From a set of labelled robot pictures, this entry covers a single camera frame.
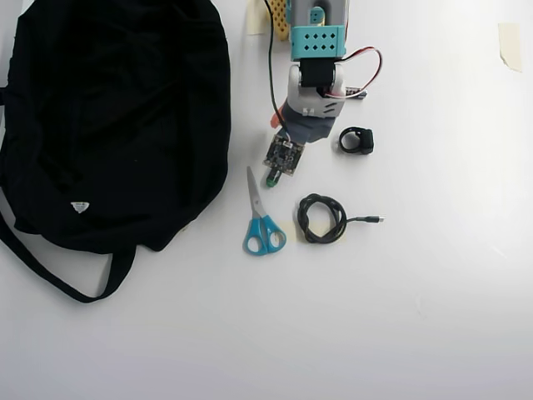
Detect coiled black USB cable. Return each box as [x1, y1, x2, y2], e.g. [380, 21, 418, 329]
[296, 192, 386, 246]

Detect bare camera circuit board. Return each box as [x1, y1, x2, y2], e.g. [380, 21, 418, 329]
[262, 132, 306, 179]

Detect red and white servo wire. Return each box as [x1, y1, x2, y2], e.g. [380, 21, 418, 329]
[323, 46, 384, 100]

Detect green marker with black barrel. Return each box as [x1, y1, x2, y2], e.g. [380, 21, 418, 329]
[262, 167, 283, 189]

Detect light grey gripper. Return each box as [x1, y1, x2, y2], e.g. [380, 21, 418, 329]
[268, 64, 347, 146]

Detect blue-handled scissors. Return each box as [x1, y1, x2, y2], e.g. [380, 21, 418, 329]
[242, 165, 288, 257]

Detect black ring with block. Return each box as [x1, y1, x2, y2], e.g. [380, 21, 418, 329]
[336, 125, 375, 157]

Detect beige masking tape patch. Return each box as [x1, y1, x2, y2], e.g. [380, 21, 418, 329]
[281, 219, 350, 245]

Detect yellow perforated robot part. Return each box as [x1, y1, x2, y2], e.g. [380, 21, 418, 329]
[263, 0, 293, 43]

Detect thin black camera cable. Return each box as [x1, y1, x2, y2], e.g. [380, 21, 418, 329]
[265, 0, 293, 141]

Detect black fabric bag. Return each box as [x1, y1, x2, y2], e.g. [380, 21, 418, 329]
[0, 0, 232, 305]

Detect beige masking tape strip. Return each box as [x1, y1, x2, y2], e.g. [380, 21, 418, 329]
[497, 22, 524, 73]
[247, 0, 270, 37]

